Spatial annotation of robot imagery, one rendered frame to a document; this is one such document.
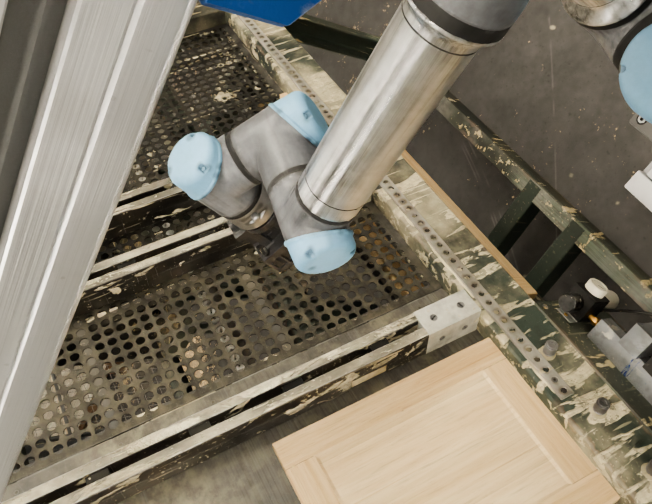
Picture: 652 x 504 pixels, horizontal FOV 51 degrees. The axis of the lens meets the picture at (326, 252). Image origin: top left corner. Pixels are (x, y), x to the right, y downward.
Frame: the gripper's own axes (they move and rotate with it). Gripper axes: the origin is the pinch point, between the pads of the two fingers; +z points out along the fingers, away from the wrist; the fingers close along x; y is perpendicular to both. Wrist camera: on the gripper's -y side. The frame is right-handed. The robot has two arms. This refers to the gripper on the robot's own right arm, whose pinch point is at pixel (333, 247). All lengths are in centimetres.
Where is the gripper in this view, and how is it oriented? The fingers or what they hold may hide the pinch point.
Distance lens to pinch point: 110.7
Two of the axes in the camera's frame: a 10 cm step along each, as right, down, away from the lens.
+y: -7.6, 6.2, 1.7
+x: 4.5, 7.0, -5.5
